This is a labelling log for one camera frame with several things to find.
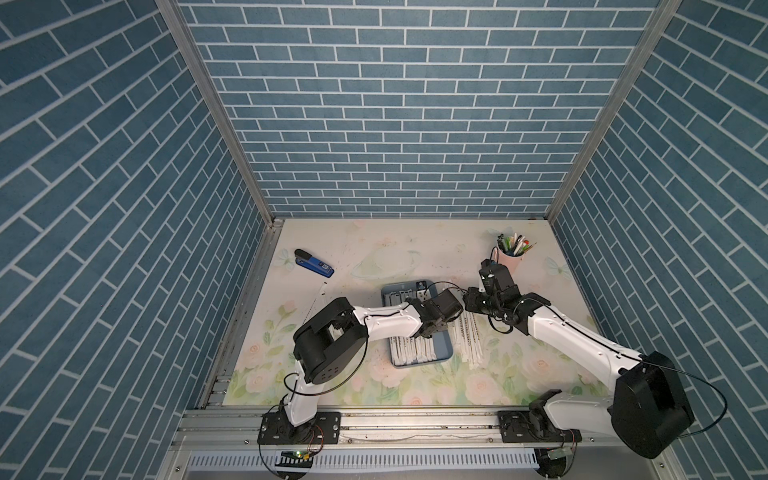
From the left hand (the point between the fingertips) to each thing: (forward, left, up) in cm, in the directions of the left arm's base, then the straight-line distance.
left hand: (444, 325), depth 91 cm
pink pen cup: (+19, -23, +7) cm, 31 cm away
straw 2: (-10, +9, -1) cm, 13 cm away
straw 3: (-7, +7, 0) cm, 10 cm away
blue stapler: (+23, +46, +2) cm, 51 cm away
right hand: (+4, -6, +9) cm, 12 cm away
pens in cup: (+24, -25, +10) cm, 37 cm away
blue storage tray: (-8, +4, -1) cm, 9 cm away
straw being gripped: (-8, +11, -1) cm, 13 cm away
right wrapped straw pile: (-4, -7, -1) cm, 8 cm away
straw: (-8, +13, -1) cm, 15 cm away
